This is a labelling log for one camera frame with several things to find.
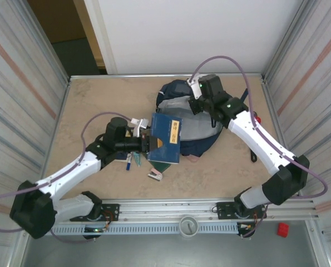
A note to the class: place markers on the blue white marker pen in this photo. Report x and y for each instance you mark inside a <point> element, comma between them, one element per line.
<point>128,164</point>

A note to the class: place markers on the grey round cup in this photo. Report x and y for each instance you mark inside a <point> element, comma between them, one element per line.
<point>189,226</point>

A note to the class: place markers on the navy blue student backpack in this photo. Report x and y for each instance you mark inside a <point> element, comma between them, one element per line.
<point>193,130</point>

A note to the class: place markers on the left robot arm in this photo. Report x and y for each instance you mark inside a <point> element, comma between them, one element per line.
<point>70,172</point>

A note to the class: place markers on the aluminium corner post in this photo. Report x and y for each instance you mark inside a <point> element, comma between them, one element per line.
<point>286,41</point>
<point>47,47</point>

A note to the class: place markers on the aluminium mounting rail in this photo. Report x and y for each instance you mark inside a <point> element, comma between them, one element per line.
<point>165,207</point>

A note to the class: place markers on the pink stapler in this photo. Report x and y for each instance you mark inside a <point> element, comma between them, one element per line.
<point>155,175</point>

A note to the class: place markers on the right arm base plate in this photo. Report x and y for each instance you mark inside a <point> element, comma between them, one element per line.
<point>225,210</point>

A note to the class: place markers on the red plastic block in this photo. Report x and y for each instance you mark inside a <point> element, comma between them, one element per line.
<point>282,229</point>

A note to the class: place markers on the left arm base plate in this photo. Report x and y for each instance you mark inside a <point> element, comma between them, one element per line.
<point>112,210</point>

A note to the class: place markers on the small circuit board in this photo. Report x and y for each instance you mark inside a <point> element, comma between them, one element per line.
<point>246,226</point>
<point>94,229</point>

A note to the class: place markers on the white door frame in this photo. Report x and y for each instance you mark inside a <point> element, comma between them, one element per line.
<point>98,27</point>

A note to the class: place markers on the small pink object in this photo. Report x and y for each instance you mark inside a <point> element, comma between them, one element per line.
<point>194,158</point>

